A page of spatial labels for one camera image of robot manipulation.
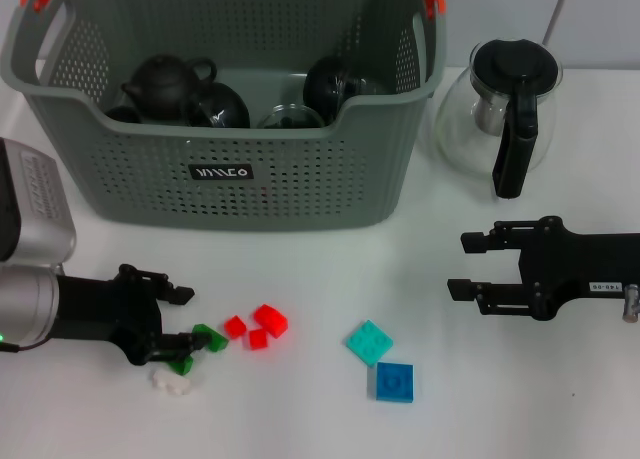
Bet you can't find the glass teacup black holder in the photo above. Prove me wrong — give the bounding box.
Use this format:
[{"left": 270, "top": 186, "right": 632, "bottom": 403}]
[
  {"left": 302, "top": 55, "right": 389, "bottom": 125},
  {"left": 183, "top": 81, "right": 252, "bottom": 130},
  {"left": 256, "top": 103, "right": 327, "bottom": 130}
]

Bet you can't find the green toy brick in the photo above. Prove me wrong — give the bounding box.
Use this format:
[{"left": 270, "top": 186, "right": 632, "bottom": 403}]
[
  {"left": 167, "top": 354, "right": 196, "bottom": 378},
  {"left": 191, "top": 322, "right": 230, "bottom": 354}
]

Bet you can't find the blue square toy brick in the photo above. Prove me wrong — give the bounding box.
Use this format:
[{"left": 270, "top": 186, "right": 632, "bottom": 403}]
[{"left": 372, "top": 361, "right": 416, "bottom": 404}]

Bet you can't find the right gripper cable silver plug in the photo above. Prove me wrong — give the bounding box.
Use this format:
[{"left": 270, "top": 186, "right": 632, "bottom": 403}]
[{"left": 621, "top": 284, "right": 640, "bottom": 326}]

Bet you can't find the grey perforated plastic storage bin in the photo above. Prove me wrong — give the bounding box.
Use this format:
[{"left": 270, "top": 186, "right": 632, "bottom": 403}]
[{"left": 0, "top": 0, "right": 449, "bottom": 232}]

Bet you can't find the wide red toy brick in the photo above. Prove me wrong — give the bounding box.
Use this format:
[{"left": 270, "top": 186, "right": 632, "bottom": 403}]
[{"left": 253, "top": 303, "right": 290, "bottom": 338}]

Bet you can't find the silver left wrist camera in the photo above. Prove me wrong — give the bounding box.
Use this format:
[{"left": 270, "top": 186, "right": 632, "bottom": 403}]
[{"left": 0, "top": 137, "right": 79, "bottom": 266}]

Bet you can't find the teal square toy brick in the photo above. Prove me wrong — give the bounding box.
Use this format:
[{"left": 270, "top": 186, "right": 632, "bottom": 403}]
[{"left": 344, "top": 319, "right": 395, "bottom": 368}]

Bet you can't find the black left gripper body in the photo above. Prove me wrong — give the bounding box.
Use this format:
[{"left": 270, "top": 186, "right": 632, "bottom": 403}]
[{"left": 54, "top": 263, "right": 166, "bottom": 368}]

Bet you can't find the glass coffee pot black lid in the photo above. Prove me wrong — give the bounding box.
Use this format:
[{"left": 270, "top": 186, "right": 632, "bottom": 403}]
[{"left": 433, "top": 37, "right": 565, "bottom": 200}]

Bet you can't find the black clay teapot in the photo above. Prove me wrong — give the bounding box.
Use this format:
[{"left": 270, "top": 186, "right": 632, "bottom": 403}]
[{"left": 119, "top": 53, "right": 219, "bottom": 123}]

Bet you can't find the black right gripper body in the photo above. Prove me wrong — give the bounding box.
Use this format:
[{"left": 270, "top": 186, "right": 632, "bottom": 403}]
[{"left": 518, "top": 215, "right": 640, "bottom": 324}]

